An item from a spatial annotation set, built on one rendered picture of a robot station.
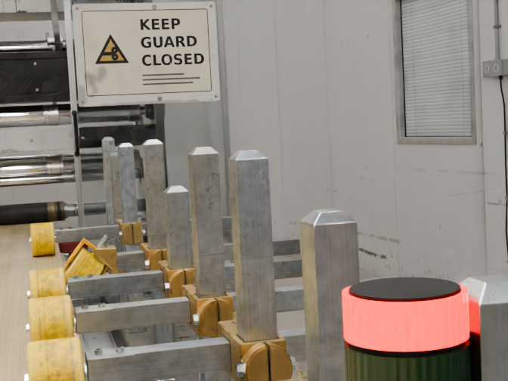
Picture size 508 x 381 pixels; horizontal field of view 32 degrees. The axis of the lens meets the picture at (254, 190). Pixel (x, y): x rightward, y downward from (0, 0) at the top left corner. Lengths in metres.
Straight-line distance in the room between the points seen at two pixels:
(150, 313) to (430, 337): 0.82
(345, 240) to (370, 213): 5.64
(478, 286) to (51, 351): 0.58
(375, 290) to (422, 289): 0.02
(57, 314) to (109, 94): 1.81
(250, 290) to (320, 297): 0.25
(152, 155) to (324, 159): 5.33
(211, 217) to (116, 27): 1.84
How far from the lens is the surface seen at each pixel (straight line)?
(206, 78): 2.96
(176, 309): 1.20
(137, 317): 1.20
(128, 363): 0.95
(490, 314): 0.43
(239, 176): 0.90
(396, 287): 0.43
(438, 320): 0.41
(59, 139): 2.93
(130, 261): 1.69
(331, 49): 6.75
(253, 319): 0.92
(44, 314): 1.17
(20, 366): 1.19
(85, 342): 2.49
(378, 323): 0.41
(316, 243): 0.66
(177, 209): 1.39
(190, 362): 0.96
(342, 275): 0.67
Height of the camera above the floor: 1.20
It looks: 4 degrees down
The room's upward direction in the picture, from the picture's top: 3 degrees counter-clockwise
